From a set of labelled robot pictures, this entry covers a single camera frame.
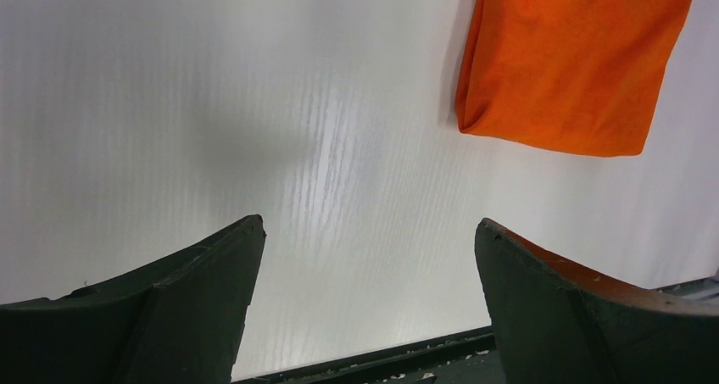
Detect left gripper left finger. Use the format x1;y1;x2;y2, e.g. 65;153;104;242
1;214;266;383

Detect orange t-shirt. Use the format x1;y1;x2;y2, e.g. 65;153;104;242
454;0;692;157

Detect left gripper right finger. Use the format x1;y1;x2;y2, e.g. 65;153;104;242
475;219;718;383

